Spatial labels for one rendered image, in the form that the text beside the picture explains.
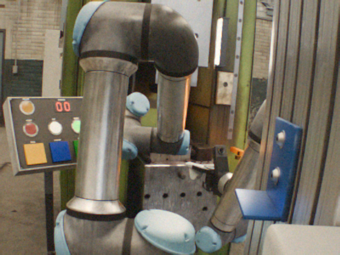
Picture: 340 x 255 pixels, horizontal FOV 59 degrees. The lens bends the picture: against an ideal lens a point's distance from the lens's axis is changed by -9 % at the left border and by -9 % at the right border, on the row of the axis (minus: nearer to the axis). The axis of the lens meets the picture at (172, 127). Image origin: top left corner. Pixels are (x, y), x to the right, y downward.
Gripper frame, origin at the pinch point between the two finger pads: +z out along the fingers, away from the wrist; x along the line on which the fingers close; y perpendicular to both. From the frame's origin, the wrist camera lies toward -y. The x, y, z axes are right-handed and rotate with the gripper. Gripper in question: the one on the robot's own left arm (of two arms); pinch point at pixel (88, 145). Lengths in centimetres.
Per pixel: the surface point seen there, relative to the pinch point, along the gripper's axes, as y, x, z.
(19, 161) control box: -1.9, 26.4, 5.2
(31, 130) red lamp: 8.7, 20.0, 4.8
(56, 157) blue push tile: -2.2, 12.4, 4.5
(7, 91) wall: 296, -148, 570
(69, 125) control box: 10.1, 3.7, 5.2
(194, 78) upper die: 23, -52, -16
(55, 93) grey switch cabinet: 241, -216, 464
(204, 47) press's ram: 34, -56, -25
